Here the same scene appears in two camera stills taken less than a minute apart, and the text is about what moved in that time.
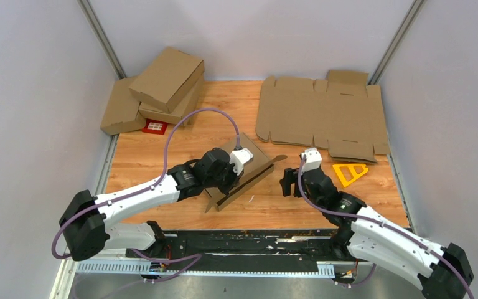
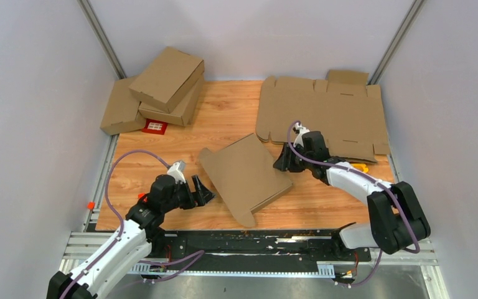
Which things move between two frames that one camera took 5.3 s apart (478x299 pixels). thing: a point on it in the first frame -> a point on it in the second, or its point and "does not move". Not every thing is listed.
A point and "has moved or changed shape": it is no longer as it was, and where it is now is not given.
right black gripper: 290,176 -> 284,163
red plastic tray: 155,126 does not move
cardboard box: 259,166 has moved or changed shape
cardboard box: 168,78 does not move
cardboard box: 183,113 does not move
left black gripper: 234,180 -> 205,195
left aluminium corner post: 88,10 does not move
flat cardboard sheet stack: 342,113 does not move
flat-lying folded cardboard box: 121,116 does not move
